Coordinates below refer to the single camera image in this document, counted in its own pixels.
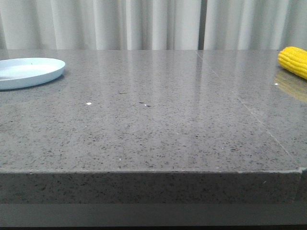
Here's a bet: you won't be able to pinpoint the light blue round plate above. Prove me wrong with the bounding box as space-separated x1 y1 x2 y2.
0 57 66 90

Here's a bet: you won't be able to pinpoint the yellow corn cob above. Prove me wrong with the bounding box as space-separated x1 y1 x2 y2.
278 46 307 80

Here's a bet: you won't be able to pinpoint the white pleated curtain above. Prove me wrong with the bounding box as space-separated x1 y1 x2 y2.
0 0 307 50

